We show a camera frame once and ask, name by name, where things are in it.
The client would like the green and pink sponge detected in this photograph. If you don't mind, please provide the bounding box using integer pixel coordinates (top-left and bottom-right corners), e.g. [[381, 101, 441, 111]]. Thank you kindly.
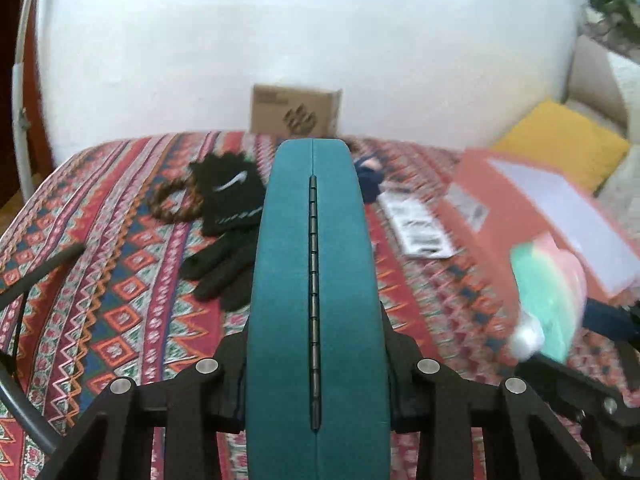
[[507, 236, 588, 363]]

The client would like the red patterned blanket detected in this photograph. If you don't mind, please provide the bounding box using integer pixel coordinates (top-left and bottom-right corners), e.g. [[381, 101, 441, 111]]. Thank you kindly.
[[0, 130, 640, 480]]

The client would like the beige sofa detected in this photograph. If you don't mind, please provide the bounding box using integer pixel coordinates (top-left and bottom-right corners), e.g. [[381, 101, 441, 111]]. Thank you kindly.
[[564, 34, 640, 206]]

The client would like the white paper sheet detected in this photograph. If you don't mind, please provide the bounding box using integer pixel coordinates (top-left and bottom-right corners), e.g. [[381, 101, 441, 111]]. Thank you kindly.
[[487, 158, 640, 298]]

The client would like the black cable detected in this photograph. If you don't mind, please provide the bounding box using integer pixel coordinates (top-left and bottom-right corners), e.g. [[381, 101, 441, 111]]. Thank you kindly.
[[0, 290, 62, 453]]

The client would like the pink cardboard box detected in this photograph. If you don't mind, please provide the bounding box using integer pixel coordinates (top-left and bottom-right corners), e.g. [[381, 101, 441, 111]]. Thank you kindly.
[[433, 148, 640, 306]]

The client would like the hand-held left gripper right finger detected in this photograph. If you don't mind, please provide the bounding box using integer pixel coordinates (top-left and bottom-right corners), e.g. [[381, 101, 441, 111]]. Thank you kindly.
[[381, 304, 607, 480]]

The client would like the dark blue cloth item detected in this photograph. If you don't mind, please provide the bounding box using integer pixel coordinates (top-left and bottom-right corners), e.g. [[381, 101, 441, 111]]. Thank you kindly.
[[352, 152, 387, 205]]

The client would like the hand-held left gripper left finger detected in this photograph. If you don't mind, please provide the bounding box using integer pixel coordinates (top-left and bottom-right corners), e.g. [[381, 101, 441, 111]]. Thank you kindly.
[[49, 318, 252, 480]]

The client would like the white curved pole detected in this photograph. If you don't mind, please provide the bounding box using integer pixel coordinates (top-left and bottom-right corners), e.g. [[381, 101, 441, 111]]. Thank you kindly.
[[13, 0, 47, 196]]

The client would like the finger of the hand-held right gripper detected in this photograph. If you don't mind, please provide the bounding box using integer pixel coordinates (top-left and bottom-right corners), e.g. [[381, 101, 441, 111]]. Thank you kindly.
[[515, 353, 640, 480], [583, 298, 640, 356]]

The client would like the teal hinged glasses case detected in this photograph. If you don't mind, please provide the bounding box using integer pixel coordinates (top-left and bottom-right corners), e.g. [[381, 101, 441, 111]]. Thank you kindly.
[[245, 138, 396, 480]]

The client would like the brown braided bracelet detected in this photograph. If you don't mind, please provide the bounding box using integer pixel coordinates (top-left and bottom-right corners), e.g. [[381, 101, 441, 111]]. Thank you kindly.
[[149, 179, 204, 222]]

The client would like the plain black glove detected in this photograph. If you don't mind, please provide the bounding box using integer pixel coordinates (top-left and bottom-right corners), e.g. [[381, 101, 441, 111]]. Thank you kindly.
[[179, 233, 259, 312]]

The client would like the small brown cardboard box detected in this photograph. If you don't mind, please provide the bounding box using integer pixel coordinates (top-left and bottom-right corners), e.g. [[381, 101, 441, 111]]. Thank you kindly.
[[249, 84, 344, 139]]

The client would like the black rod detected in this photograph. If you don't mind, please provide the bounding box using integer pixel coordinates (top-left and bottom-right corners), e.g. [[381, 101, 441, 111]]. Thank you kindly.
[[0, 243, 86, 306]]

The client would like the white printed label card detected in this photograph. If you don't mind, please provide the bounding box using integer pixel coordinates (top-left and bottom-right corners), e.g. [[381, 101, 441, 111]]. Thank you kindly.
[[378, 195, 455, 260]]

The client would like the green plant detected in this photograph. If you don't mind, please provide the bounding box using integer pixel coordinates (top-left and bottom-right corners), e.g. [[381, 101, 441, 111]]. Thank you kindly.
[[586, 0, 640, 49]]

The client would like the black glove with white logo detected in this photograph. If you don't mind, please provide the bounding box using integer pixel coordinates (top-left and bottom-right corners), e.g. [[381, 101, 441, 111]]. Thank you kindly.
[[189, 152, 267, 237]]

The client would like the yellow cushion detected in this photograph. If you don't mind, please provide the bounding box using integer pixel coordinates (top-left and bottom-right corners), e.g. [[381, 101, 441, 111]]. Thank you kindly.
[[491, 100, 630, 196]]

